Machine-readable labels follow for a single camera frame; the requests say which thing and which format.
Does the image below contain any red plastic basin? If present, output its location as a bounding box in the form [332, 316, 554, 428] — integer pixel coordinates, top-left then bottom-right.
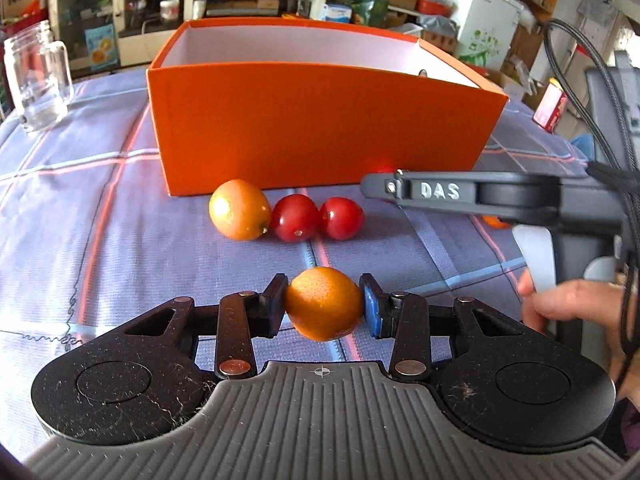
[417, 0, 456, 16]

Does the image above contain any person's right hand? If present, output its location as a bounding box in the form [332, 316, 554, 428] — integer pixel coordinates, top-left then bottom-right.
[517, 269, 640, 402]

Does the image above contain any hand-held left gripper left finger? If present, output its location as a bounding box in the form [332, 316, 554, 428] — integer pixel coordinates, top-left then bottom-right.
[120, 273, 289, 380]

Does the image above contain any glass jar mug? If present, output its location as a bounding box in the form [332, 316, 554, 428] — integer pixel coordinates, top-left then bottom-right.
[3, 20, 75, 132]

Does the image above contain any red tomato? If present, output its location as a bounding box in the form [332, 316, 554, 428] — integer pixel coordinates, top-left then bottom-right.
[319, 196, 366, 241]
[270, 193, 321, 244]

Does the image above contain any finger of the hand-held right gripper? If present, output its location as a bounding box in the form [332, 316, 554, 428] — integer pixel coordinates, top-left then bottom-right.
[360, 169, 478, 209]

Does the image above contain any small white refrigerator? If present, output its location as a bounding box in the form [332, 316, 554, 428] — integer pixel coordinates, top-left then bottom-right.
[428, 0, 524, 69]

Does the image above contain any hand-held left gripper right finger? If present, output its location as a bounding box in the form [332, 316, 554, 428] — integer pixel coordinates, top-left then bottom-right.
[358, 273, 526, 380]

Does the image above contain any blue plaid tablecloth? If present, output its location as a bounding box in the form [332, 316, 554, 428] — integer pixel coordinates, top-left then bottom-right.
[0, 67, 640, 461]

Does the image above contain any white glass door cabinet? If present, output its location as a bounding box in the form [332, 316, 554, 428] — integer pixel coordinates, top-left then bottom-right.
[47, 0, 129, 79]

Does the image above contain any grey patterned cloth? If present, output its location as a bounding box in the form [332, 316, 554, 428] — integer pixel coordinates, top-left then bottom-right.
[577, 0, 621, 31]

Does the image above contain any orange cardboard box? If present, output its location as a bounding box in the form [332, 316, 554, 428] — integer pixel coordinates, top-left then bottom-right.
[145, 17, 510, 199]

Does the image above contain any green foil bag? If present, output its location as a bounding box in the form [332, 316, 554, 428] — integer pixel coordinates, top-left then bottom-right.
[352, 0, 390, 29]

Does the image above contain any black braided cable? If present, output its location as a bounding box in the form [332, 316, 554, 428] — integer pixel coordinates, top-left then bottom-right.
[542, 17, 640, 401]

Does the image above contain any red white carton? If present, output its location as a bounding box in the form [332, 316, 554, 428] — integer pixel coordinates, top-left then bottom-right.
[532, 80, 569, 134]

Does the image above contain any blue and white carton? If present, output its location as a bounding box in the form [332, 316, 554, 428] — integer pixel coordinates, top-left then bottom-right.
[322, 4, 354, 24]

